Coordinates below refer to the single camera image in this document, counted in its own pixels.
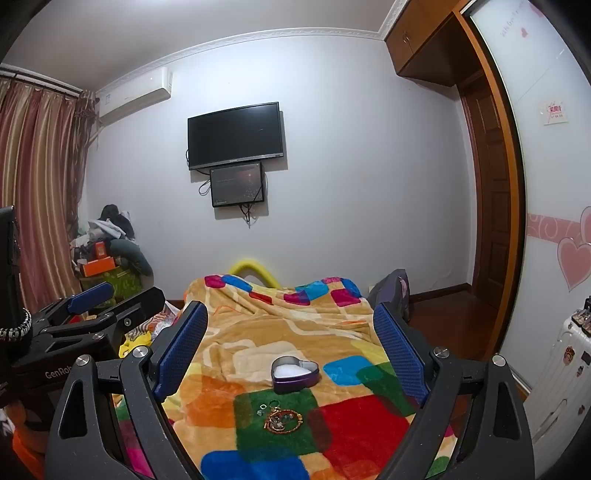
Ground square paper sticker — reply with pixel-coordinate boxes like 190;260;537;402
538;99;567;125

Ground orange box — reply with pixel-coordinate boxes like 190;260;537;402
76;242;116;278

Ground wooden overhead cabinet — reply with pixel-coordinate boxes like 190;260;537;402
384;0;472;86

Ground black monitor cables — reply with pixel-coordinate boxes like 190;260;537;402
198;178;257;228

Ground green box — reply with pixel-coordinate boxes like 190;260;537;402
81;267;143;306

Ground brown wooden door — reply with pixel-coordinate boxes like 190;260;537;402
459;76;513;315

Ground red braided bracelet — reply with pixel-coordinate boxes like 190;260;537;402
263;408;304;435

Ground white wardrobe door with hearts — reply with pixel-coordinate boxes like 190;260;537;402
466;0;591;398

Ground black wall television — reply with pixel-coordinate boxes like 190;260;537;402
187;102;284;171

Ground pile of clothes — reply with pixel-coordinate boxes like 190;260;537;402
69;204;154;278

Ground purple heart-shaped tin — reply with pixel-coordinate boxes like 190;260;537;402
271;356;320;394

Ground yellow cloth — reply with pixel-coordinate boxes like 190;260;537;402
119;329;153;358

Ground black white braided cable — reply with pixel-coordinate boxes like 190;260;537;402
0;313;31;343

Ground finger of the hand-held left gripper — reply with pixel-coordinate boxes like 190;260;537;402
44;286;167;344
28;282;115;334

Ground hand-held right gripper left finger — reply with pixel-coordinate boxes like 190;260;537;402
44;300;209;480

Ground colourful patchwork blanket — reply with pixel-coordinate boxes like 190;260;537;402
113;274;458;480

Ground purple backpack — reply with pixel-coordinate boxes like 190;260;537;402
367;269;411;324

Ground striped patterned bag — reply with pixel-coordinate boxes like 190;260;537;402
151;308;184;339

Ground white air conditioner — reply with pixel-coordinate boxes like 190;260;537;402
96;67;174;125

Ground small dark bottles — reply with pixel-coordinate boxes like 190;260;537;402
571;295;591;336

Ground striped red curtain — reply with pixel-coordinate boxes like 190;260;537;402
0;65;100;317

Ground white suitcase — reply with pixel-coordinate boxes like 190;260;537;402
529;318;591;446

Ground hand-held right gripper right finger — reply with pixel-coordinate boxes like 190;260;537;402
373;302;548;480

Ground yellow foam loop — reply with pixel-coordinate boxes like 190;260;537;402
229;259;280;288

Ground small black monitor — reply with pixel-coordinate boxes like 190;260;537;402
209;162;265;208

